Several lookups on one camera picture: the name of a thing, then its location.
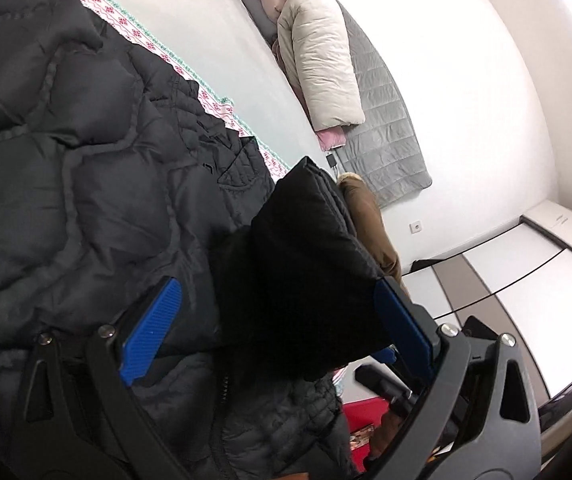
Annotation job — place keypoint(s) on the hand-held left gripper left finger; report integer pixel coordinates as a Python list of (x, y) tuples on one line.
[(153, 327)]

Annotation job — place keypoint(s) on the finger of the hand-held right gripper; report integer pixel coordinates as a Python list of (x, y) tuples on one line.
[(383, 385)]

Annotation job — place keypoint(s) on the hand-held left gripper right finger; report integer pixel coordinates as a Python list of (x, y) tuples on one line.
[(406, 330)]

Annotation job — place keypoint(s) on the black coat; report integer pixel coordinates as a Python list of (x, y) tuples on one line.
[(306, 270)]

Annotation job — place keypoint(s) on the black quilted puffer jacket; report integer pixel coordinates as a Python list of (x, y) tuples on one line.
[(91, 185)]

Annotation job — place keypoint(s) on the red cloth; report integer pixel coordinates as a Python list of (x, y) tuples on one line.
[(363, 420)]

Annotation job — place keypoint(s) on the brown folded coat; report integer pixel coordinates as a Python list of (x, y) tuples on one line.
[(371, 230)]

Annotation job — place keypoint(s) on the white and beige wardrobe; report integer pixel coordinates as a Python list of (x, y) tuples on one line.
[(516, 270)]

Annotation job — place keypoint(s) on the black charger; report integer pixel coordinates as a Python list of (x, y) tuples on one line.
[(333, 161)]

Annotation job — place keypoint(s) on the white appliance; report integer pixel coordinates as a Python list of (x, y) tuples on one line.
[(566, 225)]

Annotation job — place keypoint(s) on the grey quilted headboard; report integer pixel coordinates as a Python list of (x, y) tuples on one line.
[(381, 120)]

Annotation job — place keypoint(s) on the red green patterned blanket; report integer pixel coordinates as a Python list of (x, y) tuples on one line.
[(216, 105)]

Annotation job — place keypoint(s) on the bed with grey sheet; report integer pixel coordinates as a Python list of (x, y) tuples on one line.
[(206, 25)]

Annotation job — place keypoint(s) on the grey pillow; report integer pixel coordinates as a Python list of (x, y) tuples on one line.
[(248, 0)]

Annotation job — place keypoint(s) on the white wall socket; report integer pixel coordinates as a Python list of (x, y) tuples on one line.
[(416, 227)]

